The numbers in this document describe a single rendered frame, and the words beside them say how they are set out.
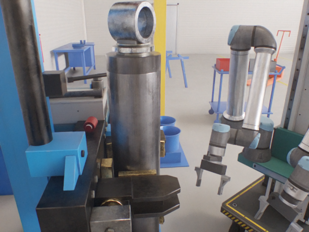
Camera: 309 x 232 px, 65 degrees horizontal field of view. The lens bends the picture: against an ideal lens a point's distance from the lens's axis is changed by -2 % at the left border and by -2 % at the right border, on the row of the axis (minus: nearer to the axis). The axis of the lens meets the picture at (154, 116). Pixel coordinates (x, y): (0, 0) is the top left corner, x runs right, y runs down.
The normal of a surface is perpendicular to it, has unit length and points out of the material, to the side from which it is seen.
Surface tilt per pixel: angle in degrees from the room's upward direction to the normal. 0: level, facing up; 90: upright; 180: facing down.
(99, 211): 0
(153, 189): 0
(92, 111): 90
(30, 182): 90
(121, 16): 70
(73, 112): 90
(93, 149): 0
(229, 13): 90
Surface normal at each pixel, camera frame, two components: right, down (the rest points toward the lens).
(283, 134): -0.79, 0.22
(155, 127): 0.79, 0.22
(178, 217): 0.00, -0.93
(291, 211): -0.78, -0.20
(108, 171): 0.10, 0.37
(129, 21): -0.51, 0.27
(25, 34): 0.63, 0.29
